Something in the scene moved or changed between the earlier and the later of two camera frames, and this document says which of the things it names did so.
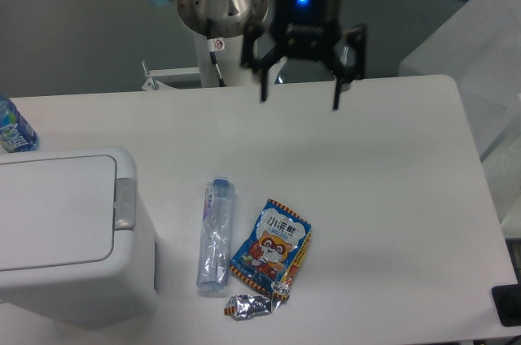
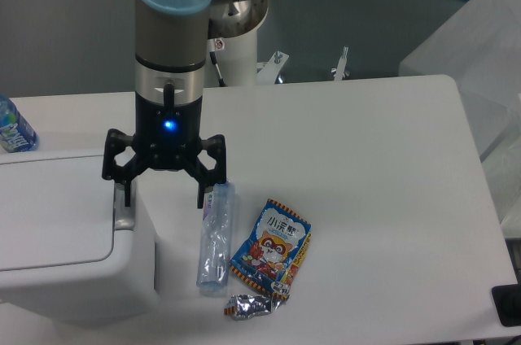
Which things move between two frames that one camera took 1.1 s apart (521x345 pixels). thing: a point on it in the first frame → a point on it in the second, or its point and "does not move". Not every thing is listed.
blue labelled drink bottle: (15, 133) does not move
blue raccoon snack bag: (273, 248) does not move
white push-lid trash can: (70, 253) does not move
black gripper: (307, 16) → (168, 135)
